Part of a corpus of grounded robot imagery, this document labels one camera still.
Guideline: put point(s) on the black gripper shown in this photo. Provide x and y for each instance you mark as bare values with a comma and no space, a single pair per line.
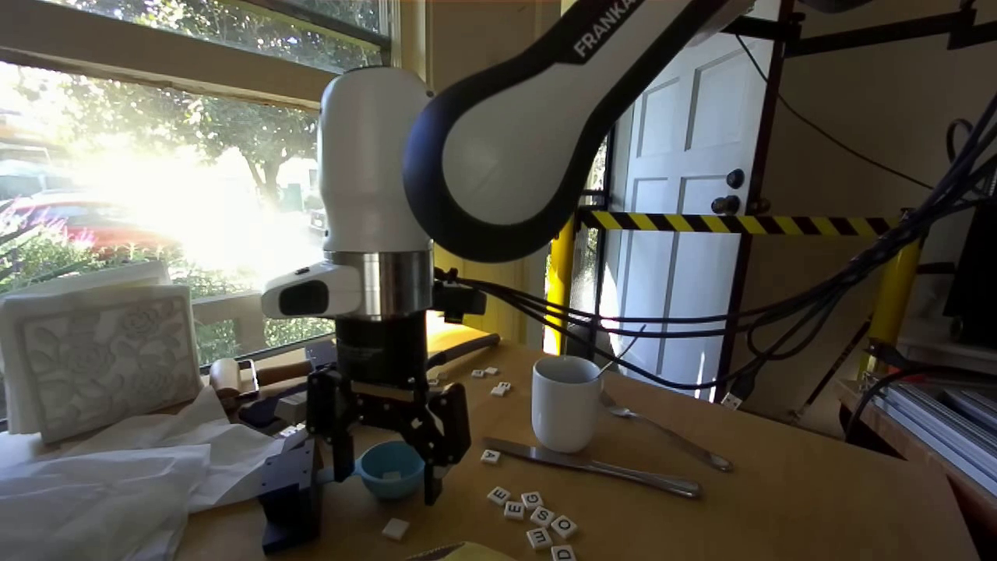
378,376

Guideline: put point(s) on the white letter tile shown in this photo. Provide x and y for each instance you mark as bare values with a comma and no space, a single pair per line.
393,527

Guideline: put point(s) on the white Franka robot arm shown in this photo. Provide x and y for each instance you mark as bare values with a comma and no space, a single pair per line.
486,170

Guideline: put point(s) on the small blue measuring cup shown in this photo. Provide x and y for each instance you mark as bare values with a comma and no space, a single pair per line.
390,472

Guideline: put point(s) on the black block tool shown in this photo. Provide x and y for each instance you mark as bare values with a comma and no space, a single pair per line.
292,498

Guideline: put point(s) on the cluster of letter tiles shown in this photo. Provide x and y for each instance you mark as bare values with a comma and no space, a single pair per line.
534,507

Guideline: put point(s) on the white ceramic mug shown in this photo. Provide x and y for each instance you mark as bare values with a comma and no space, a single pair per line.
565,402

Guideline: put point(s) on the metal butter knife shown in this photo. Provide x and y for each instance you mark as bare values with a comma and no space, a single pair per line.
601,468

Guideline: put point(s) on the metal fork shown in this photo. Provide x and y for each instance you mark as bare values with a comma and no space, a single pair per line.
700,452

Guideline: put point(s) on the crumpled white plastic bag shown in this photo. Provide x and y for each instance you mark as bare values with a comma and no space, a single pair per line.
126,494

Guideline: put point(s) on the clear patterned container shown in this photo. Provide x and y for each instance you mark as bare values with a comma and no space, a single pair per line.
76,362

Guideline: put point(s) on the white door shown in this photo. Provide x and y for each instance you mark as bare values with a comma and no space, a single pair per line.
685,149

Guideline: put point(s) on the yellow black striped barrier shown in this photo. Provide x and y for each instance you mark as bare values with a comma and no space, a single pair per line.
886,241

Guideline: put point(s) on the stack of books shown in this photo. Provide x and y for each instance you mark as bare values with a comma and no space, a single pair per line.
958,424

